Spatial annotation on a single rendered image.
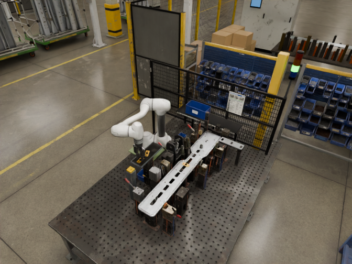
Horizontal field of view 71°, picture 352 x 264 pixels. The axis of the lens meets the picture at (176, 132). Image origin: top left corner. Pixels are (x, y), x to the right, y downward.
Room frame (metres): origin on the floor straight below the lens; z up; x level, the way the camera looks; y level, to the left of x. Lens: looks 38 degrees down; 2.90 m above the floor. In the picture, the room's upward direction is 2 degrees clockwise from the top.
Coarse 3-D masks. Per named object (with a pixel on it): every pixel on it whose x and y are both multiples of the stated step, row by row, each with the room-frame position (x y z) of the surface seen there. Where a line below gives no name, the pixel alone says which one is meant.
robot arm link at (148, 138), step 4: (144, 132) 2.45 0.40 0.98; (148, 132) 2.45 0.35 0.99; (144, 136) 2.38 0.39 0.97; (148, 136) 2.38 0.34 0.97; (152, 136) 2.42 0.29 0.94; (144, 140) 2.35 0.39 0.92; (148, 140) 2.36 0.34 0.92; (152, 140) 2.37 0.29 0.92; (144, 144) 2.35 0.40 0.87; (148, 144) 2.34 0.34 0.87
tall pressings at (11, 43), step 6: (0, 6) 7.30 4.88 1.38; (0, 12) 7.27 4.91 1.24; (0, 18) 7.21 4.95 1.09; (6, 18) 7.28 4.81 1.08; (0, 24) 7.11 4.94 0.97; (6, 24) 7.28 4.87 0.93; (0, 30) 7.29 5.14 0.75; (6, 30) 7.22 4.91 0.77; (0, 36) 7.00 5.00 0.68; (6, 36) 7.17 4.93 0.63; (12, 36) 7.25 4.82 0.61; (0, 42) 6.97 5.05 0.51; (6, 42) 7.30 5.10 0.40; (12, 42) 7.22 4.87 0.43; (0, 48) 6.92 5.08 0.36; (6, 48) 6.99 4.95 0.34
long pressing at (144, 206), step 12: (204, 132) 2.45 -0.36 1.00; (204, 144) 2.22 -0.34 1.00; (204, 156) 2.02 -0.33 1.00; (180, 168) 1.82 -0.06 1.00; (192, 168) 1.83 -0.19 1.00; (168, 180) 1.65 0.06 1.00; (180, 180) 1.66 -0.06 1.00; (156, 192) 1.50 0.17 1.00; (168, 192) 1.50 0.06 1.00; (144, 204) 1.36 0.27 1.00; (156, 204) 1.36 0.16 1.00
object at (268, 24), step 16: (256, 0) 8.51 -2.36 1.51; (272, 0) 8.28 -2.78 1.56; (288, 0) 8.04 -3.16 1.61; (256, 16) 8.48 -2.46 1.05; (272, 16) 8.22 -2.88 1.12; (288, 16) 7.98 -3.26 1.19; (256, 32) 8.42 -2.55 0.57; (272, 32) 8.15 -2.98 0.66; (256, 48) 8.39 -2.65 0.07; (272, 48) 8.09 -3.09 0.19
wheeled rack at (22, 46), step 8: (0, 0) 7.59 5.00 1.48; (8, 0) 7.55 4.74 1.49; (8, 8) 7.84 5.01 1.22; (24, 24) 7.42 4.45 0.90; (8, 48) 7.16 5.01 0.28; (16, 48) 7.16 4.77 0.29; (24, 48) 7.12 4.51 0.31; (32, 48) 7.23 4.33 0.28; (0, 56) 6.55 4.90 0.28; (8, 56) 6.62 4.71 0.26; (32, 56) 7.26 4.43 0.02
